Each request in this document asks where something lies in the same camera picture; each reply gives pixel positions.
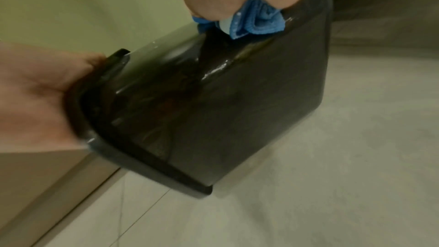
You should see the person's left hand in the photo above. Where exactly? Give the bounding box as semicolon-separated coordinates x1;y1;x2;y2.
0;41;107;155

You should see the blue cleaning cloth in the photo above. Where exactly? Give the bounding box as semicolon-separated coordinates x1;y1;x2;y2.
191;0;287;41

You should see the black plastic waste bin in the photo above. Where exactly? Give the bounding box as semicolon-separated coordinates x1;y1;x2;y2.
64;0;334;199

